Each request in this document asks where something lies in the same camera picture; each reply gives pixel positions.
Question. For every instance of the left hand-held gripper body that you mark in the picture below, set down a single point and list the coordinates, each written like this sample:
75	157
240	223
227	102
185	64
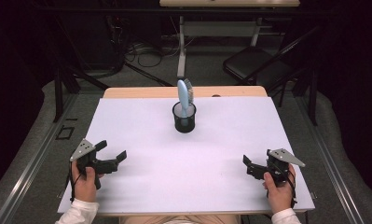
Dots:
84	149

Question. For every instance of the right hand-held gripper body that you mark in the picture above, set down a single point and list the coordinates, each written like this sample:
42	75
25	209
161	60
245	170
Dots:
283	157

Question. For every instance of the black mesh cup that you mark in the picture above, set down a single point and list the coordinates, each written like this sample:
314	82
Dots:
184	124

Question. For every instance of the light blue hairbrush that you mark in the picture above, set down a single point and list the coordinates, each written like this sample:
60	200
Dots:
183	93

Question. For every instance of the person's left hand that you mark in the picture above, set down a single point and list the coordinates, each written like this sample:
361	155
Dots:
85	186

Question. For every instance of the person's right hand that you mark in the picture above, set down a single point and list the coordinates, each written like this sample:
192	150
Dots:
280	196

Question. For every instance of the black metal stand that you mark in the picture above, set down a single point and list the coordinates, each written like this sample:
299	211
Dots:
312	96
58	93

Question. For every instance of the white table board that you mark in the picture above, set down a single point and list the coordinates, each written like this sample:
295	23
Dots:
180	174

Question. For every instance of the black folding chair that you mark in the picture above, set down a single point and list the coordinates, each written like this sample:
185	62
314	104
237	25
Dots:
252	63

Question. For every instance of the white-framed wooden desk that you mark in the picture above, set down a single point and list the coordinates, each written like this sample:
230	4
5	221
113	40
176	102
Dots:
217	28

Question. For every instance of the metal floor rail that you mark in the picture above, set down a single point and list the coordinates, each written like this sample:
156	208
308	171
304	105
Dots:
333	177
28	174

